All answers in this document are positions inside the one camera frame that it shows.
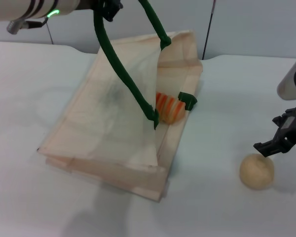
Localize beige tote bag green handles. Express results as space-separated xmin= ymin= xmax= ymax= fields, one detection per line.
xmin=37 ymin=0 xmax=204 ymax=203

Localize orange striped bread loaf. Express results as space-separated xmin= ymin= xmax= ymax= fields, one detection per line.
xmin=154 ymin=91 xmax=187 ymax=124

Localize left wrist cable metal plug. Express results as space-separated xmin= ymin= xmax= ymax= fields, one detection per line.
xmin=6 ymin=17 xmax=50 ymax=35

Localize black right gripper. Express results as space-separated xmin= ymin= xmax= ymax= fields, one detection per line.
xmin=253 ymin=103 xmax=296 ymax=158

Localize round egg yolk pastry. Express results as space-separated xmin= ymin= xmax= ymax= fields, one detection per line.
xmin=239 ymin=153 xmax=276 ymax=191

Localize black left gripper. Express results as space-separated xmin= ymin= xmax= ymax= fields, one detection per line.
xmin=76 ymin=0 xmax=124 ymax=23

